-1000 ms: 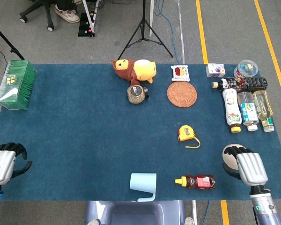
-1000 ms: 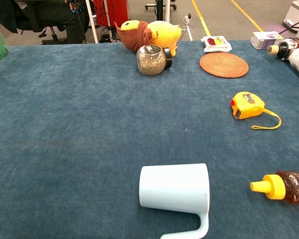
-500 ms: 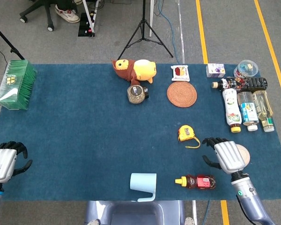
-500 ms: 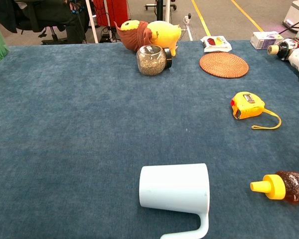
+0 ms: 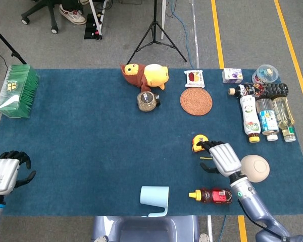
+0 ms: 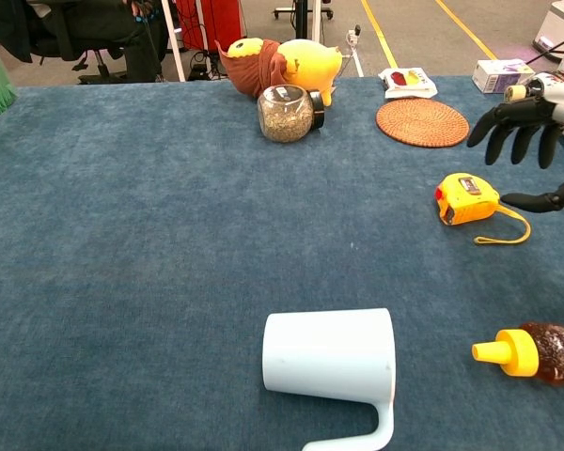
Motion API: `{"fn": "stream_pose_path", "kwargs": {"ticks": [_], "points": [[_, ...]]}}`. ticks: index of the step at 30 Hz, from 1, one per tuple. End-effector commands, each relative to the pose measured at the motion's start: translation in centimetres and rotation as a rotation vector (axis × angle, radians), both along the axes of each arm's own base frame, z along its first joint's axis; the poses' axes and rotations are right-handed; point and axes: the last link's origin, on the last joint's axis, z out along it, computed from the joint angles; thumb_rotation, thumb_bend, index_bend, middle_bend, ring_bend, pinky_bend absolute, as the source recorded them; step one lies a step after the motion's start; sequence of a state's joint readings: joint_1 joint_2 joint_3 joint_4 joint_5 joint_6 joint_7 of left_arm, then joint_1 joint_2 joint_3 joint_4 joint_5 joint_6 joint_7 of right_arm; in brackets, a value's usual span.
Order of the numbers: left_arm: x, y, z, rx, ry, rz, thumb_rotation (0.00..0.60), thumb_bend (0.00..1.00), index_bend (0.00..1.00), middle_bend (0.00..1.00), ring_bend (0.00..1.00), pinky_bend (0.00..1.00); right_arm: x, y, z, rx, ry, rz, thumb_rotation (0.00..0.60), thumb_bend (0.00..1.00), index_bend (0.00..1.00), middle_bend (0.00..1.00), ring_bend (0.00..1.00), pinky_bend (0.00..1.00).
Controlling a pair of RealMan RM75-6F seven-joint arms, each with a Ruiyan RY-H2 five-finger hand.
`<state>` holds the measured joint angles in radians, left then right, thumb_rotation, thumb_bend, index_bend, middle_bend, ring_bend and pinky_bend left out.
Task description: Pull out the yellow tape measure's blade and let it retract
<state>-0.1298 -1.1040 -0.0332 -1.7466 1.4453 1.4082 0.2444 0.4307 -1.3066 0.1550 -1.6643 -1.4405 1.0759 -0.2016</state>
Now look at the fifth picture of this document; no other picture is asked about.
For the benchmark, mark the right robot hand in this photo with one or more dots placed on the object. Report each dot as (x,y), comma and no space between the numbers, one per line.
(224,158)

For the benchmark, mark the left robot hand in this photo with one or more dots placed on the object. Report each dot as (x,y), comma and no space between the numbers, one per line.
(1,174)

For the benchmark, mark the yellow tape measure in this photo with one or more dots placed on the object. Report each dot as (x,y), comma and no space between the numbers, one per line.
(197,139)

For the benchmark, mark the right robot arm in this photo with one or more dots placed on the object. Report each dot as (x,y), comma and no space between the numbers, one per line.
(255,206)

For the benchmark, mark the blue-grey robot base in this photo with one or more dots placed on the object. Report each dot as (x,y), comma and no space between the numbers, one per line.
(146,229)

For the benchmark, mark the beige bowl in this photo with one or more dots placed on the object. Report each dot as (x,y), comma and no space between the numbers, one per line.
(255,168)

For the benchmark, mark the honey bottle with yellow cap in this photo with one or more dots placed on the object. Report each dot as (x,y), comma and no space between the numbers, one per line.
(217,196)

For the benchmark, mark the white bottle with yellow cap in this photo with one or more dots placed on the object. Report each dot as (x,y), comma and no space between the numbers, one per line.
(250,116)

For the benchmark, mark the clear bottle with blue label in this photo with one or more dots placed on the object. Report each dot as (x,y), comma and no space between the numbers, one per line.
(267,118)

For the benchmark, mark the round woven brown coaster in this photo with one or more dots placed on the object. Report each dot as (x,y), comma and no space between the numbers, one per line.
(196,101)

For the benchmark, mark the yellow oil bottle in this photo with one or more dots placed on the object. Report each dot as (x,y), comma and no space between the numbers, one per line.
(284,113)

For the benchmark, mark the light blue plastic mug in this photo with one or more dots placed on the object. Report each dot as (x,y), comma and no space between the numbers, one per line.
(154,196)

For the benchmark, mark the dark soy sauce bottle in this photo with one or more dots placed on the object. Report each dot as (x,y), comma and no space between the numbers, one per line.
(265,89)

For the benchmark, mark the green sachet box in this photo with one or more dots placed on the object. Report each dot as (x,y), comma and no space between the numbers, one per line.
(15,93)

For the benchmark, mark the white purple carton box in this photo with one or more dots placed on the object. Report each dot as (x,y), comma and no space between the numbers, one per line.
(232,75)

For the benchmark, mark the white snack packet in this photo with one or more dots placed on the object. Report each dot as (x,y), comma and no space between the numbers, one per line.
(194,78)

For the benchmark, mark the clear round plastic container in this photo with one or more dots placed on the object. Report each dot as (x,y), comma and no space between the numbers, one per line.
(266,73)

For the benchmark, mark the blue table cloth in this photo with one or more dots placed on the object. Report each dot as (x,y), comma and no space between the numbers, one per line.
(91,138)

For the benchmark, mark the glass seed jar black lid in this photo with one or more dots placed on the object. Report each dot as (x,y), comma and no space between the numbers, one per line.
(146,102)

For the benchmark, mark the yellow plush toy brown hood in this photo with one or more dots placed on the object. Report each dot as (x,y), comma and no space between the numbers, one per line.
(154,75)

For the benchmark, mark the black stand leg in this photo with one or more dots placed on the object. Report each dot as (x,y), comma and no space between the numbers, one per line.
(5,41)

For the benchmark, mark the black tripod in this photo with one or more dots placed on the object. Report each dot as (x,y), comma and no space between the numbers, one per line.
(155,27)

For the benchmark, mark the black office chair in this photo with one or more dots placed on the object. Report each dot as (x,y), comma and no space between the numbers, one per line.
(51,15)

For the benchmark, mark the black power strip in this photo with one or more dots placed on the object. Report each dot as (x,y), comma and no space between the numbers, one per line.
(92,27)

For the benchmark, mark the seated person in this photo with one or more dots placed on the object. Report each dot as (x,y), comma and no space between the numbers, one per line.
(72,15)

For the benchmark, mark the white frame pole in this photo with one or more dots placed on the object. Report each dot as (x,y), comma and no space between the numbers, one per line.
(163,17)
(95,15)

